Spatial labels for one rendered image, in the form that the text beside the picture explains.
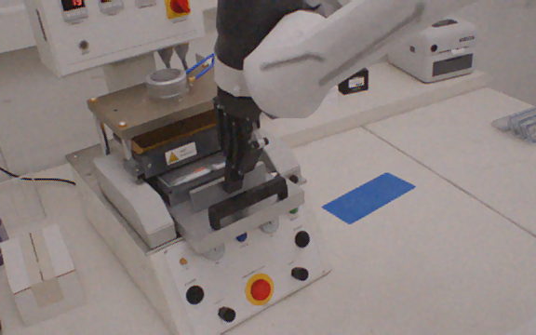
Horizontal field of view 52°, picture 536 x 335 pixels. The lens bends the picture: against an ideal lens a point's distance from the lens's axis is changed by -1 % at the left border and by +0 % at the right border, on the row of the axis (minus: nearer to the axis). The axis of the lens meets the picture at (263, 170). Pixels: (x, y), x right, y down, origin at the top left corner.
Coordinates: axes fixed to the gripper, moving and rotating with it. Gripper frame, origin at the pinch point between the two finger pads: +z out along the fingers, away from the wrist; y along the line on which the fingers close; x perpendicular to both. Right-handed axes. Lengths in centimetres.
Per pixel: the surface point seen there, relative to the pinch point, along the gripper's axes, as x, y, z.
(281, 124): 43, -38, 38
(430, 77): 95, -30, 32
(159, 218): -13.3, -1.9, 5.7
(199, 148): -0.3, -11.3, 3.3
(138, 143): -10.2, -16.3, 2.0
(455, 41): 103, -31, 22
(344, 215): 31.1, 2.1, 28.2
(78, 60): -12.4, -37.7, -2.8
